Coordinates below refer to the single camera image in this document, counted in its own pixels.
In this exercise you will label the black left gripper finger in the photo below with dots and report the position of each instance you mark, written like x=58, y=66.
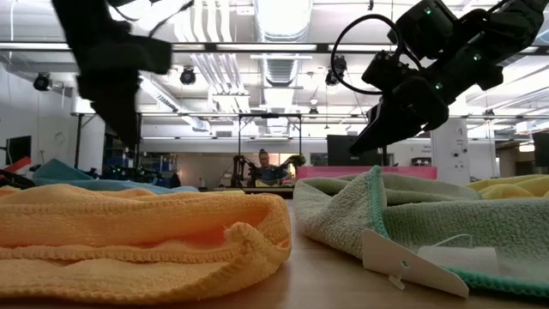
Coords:
x=122, y=124

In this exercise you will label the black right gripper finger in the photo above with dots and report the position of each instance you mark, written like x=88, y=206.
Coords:
x=386, y=133
x=376, y=113

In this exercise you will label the blue microfiber towel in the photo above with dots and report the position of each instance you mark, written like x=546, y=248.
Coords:
x=64, y=176

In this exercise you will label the green microfiber towel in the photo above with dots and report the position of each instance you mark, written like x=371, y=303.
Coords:
x=429, y=214

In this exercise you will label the orange microfiber towel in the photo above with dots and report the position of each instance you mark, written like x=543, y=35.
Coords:
x=128, y=240

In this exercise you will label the yellow microfiber towel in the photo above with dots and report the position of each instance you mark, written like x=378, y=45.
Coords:
x=514, y=186
x=223, y=192

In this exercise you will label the white card towel tag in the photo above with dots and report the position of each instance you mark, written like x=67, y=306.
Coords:
x=407, y=262

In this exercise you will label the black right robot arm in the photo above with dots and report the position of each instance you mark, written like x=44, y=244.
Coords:
x=493, y=34

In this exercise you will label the black workstation robot arm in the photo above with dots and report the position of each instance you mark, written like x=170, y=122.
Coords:
x=240, y=171
x=13, y=180
x=128, y=173

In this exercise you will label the black metal stand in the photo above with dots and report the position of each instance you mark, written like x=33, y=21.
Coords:
x=78, y=137

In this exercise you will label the black monitor screen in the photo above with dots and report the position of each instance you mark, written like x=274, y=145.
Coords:
x=343, y=150
x=19, y=150
x=541, y=148

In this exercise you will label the white round pillar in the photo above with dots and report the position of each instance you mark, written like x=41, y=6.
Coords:
x=450, y=150

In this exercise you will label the black ceiling spotlight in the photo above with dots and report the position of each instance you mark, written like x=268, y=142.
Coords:
x=188, y=76
x=336, y=70
x=42, y=81

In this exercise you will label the pink plastic tray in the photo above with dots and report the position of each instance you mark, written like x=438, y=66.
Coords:
x=343, y=172

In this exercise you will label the black overhead beam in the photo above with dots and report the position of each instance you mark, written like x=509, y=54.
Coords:
x=322, y=47

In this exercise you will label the small green potted plant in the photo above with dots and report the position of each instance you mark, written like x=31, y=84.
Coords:
x=297, y=160

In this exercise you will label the red foam tube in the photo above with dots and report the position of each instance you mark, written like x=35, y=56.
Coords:
x=17, y=164

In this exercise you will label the person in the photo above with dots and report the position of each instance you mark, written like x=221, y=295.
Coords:
x=269, y=171

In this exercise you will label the black workstation table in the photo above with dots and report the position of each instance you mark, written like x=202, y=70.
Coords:
x=266, y=191

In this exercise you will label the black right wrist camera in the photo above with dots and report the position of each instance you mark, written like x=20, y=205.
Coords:
x=386, y=70

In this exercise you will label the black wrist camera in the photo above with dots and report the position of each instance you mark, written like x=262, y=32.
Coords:
x=150, y=56
x=386, y=70

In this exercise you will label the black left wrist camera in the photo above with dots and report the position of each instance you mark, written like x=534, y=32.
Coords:
x=150, y=56

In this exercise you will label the silver ceiling air duct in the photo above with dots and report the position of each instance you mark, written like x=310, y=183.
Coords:
x=281, y=26

